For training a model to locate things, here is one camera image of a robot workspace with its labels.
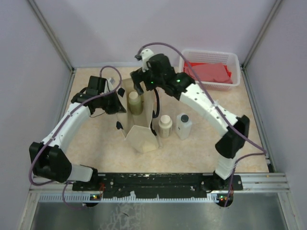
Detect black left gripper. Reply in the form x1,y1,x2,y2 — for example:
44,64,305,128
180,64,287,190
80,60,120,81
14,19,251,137
98,90,127,115

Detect green bottle beige cap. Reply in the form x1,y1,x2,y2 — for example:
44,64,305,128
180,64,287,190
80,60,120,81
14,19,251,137
128,91,143,115

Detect beige canvas tote bag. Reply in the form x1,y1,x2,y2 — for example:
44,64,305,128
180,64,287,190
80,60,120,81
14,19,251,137
117,79,159,153

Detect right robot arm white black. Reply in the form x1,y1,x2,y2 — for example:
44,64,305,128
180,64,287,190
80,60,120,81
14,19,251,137
130,49,249,190

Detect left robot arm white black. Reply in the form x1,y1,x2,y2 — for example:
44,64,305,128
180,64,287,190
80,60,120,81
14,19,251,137
29,76,126,190

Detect white bottle grey cap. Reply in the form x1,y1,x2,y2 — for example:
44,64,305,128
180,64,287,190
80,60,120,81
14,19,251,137
175,113,192,140

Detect red cloth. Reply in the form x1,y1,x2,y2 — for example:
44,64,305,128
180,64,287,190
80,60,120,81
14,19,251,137
190,62,233,84

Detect white plastic basket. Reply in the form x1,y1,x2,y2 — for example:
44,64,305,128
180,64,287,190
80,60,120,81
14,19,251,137
182,49,240,91

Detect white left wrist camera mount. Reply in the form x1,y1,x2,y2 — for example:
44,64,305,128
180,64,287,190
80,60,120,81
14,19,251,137
104,78,115,93

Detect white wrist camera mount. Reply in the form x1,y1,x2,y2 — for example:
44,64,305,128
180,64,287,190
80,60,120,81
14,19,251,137
135,48,154,72
104,78,115,93

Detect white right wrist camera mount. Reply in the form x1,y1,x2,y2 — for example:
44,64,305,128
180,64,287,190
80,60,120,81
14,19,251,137
135,48,154,72

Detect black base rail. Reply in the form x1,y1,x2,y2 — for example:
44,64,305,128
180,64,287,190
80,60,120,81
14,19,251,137
72,173,243,199

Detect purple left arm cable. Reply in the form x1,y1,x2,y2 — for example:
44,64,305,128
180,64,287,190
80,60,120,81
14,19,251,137
28,66,122,210

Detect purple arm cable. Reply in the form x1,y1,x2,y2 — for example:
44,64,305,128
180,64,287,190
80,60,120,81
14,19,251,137
135,42,267,208
28,66,122,210

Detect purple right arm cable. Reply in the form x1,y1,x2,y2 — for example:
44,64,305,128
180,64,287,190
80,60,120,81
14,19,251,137
135,42,267,208

